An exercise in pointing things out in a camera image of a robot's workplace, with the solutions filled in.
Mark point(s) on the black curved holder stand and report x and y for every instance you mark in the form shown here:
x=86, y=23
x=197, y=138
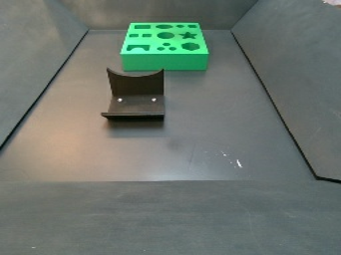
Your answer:
x=137, y=90

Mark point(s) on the green shape sorter block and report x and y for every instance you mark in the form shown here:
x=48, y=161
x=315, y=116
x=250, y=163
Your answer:
x=165, y=45

